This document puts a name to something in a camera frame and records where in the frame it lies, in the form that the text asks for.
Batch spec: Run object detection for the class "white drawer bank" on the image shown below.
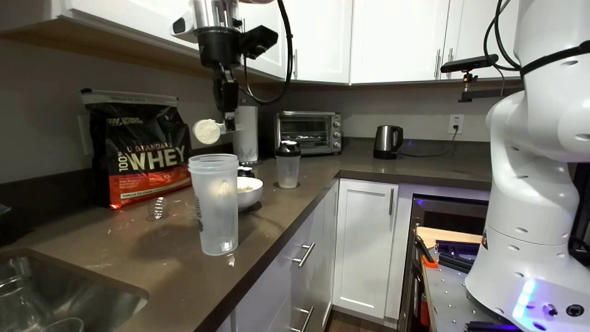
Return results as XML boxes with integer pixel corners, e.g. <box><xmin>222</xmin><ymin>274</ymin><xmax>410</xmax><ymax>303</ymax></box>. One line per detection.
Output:
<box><xmin>226</xmin><ymin>182</ymin><xmax>340</xmax><ymax>332</ymax></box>

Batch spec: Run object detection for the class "white plastic scoop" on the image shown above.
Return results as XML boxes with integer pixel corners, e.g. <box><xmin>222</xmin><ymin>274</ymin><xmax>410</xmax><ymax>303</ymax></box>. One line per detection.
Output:
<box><xmin>191</xmin><ymin>117</ymin><xmax>237</xmax><ymax>148</ymax></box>

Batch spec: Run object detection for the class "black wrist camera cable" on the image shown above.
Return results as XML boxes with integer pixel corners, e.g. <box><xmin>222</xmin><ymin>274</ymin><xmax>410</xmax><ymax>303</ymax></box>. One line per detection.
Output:
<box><xmin>241</xmin><ymin>0</ymin><xmax>296</xmax><ymax>108</ymax></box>

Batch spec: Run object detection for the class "wooden board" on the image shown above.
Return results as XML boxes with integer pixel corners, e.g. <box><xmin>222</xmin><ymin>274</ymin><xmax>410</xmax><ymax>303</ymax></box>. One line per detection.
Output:
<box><xmin>414</xmin><ymin>226</ymin><xmax>484</xmax><ymax>252</ymax></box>

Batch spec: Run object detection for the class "white wall outlet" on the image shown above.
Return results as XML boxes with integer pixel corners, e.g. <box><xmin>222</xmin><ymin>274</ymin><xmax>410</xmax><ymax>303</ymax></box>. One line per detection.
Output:
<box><xmin>447</xmin><ymin>113</ymin><xmax>466</xmax><ymax>136</ymax></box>

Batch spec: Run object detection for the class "steel electric kettle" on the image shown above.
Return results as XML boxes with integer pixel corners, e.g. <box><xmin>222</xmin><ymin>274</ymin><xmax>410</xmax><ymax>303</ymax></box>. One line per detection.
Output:
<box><xmin>372</xmin><ymin>124</ymin><xmax>405</xmax><ymax>161</ymax></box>

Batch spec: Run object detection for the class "white lower cabinet door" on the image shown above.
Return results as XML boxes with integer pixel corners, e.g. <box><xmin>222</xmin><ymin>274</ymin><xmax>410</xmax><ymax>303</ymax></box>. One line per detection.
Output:
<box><xmin>331</xmin><ymin>178</ymin><xmax>401</xmax><ymax>324</ymax></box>

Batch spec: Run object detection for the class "stainless steel sink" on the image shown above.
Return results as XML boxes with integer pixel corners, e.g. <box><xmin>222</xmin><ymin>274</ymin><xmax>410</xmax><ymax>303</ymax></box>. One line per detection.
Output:
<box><xmin>0</xmin><ymin>248</ymin><xmax>150</xmax><ymax>332</ymax></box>

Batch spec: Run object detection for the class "white upper cabinet door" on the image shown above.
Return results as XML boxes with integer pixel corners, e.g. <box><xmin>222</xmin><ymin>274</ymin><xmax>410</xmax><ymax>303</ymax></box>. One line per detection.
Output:
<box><xmin>348</xmin><ymin>0</ymin><xmax>451</xmax><ymax>86</ymax></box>
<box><xmin>283</xmin><ymin>0</ymin><xmax>353</xmax><ymax>86</ymax></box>
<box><xmin>442</xmin><ymin>0</ymin><xmax>521</xmax><ymax>84</ymax></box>

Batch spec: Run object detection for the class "silver toaster oven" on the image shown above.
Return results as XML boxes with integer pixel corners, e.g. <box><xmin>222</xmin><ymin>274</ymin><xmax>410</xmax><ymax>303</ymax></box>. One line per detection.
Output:
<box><xmin>274</xmin><ymin>110</ymin><xmax>344</xmax><ymax>158</ymax></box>

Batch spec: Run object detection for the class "white cabinet door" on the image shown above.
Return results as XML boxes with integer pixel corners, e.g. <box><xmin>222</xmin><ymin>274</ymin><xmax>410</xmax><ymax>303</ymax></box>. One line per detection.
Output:
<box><xmin>348</xmin><ymin>0</ymin><xmax>451</xmax><ymax>86</ymax></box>
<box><xmin>331</xmin><ymin>178</ymin><xmax>401</xmax><ymax>324</ymax></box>
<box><xmin>442</xmin><ymin>0</ymin><xmax>521</xmax><ymax>84</ymax></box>
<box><xmin>283</xmin><ymin>0</ymin><xmax>353</xmax><ymax>86</ymax></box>

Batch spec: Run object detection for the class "grey robot mounting table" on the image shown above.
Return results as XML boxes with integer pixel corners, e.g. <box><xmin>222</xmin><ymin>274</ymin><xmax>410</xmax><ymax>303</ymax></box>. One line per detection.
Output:
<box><xmin>420</xmin><ymin>263</ymin><xmax>590</xmax><ymax>332</ymax></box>

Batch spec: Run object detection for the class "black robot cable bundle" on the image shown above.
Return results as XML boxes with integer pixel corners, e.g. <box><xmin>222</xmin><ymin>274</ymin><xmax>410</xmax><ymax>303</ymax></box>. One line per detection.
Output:
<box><xmin>480</xmin><ymin>0</ymin><xmax>525</xmax><ymax>75</ymax></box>

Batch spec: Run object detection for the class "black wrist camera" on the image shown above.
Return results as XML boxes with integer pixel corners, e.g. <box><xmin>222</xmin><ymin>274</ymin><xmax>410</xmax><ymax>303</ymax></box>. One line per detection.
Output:
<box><xmin>237</xmin><ymin>25</ymin><xmax>280</xmax><ymax>62</ymax></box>

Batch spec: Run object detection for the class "white bowl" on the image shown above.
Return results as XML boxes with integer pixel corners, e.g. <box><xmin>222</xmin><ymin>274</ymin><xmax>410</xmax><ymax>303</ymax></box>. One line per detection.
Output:
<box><xmin>235</xmin><ymin>176</ymin><xmax>265</xmax><ymax>215</ymax></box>

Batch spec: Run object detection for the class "black tool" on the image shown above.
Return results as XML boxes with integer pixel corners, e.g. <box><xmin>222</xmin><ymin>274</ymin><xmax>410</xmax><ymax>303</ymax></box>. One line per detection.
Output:
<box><xmin>433</xmin><ymin>239</ymin><xmax>482</xmax><ymax>274</ymax></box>

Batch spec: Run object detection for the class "wire whisk ball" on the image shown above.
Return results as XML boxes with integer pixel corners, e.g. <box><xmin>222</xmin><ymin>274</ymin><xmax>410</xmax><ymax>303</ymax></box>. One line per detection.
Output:
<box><xmin>147</xmin><ymin>196</ymin><xmax>169</xmax><ymax>222</ymax></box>

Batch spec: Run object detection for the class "orange handled tool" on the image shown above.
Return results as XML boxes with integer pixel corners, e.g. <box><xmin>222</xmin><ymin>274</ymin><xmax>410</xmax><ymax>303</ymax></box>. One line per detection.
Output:
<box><xmin>412</xmin><ymin>230</ymin><xmax>442</xmax><ymax>272</ymax></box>

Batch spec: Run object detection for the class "small shaker cup black lid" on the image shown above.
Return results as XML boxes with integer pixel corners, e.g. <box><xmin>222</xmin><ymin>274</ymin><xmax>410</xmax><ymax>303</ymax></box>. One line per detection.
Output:
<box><xmin>272</xmin><ymin>139</ymin><xmax>302</xmax><ymax>191</ymax></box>

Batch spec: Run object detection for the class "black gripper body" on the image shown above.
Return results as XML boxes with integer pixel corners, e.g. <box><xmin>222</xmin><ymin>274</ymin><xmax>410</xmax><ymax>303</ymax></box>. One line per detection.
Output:
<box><xmin>197</xmin><ymin>27</ymin><xmax>243</xmax><ymax>95</ymax></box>

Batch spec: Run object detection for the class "black kettle power cord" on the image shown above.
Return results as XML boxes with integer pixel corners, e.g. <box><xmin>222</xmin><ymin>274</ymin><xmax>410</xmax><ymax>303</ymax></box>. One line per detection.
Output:
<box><xmin>399</xmin><ymin>126</ymin><xmax>458</xmax><ymax>160</ymax></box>

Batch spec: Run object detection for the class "large translucent shaker cup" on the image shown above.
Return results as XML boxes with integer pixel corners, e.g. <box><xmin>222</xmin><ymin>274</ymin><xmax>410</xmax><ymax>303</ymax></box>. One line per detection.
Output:
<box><xmin>185</xmin><ymin>152</ymin><xmax>241</xmax><ymax>259</ymax></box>

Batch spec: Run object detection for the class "steel drawer handle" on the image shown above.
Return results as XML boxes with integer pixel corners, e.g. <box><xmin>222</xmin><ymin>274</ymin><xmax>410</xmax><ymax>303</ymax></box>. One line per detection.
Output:
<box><xmin>291</xmin><ymin>243</ymin><xmax>316</xmax><ymax>268</ymax></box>
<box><xmin>287</xmin><ymin>305</ymin><xmax>313</xmax><ymax>332</ymax></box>

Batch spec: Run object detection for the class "black whey protein bag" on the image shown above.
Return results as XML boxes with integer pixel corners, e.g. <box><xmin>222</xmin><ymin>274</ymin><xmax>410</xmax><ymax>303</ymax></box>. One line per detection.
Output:
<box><xmin>79</xmin><ymin>88</ymin><xmax>193</xmax><ymax>213</ymax></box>

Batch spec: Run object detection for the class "black camera on mount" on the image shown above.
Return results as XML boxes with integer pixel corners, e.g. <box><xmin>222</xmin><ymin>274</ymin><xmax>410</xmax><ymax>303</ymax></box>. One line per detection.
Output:
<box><xmin>438</xmin><ymin>54</ymin><xmax>501</xmax><ymax>104</ymax></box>

